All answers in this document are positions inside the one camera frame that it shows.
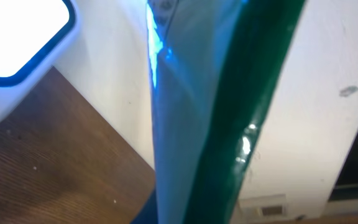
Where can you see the green 3M package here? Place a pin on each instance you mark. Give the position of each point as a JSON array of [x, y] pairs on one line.
[[214, 66]]

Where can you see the white barcode scanner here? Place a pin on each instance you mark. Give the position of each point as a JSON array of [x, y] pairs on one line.
[[33, 34]]

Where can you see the white wall outlet plate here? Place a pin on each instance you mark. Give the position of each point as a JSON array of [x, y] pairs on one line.
[[264, 208]]

